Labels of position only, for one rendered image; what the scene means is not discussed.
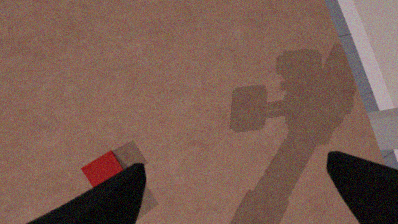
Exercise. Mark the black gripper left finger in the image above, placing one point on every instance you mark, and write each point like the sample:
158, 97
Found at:
117, 200

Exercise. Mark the red block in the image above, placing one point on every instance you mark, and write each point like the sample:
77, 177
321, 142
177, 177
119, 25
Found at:
102, 168

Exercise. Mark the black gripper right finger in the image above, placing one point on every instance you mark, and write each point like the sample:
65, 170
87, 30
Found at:
368, 188

